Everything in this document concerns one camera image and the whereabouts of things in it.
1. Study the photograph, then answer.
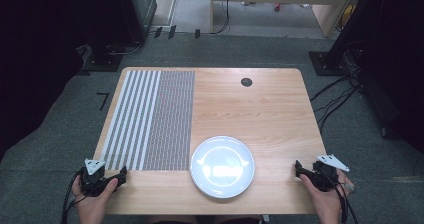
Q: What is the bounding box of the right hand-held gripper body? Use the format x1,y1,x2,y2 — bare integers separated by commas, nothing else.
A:
310,154,351,193

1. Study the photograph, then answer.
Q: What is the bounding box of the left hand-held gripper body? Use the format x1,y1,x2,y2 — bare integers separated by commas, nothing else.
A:
79,158,110,198

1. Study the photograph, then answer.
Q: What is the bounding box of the person's right hand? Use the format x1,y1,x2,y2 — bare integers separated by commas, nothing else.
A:
299,168,355,224

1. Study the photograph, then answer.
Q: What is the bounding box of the person's left hand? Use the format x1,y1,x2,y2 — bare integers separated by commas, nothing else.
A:
71,175,120,224

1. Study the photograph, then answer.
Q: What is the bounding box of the grey striped placemat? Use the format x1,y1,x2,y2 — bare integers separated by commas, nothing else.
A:
99,69,197,172

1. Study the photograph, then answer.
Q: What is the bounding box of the white round plate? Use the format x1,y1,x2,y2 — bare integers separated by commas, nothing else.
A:
189,135,256,200

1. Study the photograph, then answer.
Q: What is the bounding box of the black stand base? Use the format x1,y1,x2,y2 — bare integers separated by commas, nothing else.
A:
80,43,125,73
308,50,352,77

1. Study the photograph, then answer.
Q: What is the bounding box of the black curtain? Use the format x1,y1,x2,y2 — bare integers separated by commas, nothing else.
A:
328,0,424,155
0,0,134,162

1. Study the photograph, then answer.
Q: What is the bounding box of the yellow object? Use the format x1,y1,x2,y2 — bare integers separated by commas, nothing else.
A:
338,4,357,31

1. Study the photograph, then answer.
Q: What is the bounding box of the dark cabinet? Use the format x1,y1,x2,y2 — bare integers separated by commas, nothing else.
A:
116,0,158,45

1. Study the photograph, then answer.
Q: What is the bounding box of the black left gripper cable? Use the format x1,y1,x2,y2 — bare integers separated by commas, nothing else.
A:
60,170,88,224

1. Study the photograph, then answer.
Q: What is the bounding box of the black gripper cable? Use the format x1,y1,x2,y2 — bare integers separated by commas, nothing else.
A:
324,170,360,224
60,170,88,224

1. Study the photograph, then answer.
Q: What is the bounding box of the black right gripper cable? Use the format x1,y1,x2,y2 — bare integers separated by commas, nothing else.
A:
324,170,360,224

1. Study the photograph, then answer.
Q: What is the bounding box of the bundle of black floor cables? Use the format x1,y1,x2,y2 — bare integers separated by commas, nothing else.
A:
309,40,368,135

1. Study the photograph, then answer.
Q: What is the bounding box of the black hanging cable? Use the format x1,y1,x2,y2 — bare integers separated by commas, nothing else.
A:
211,0,232,36

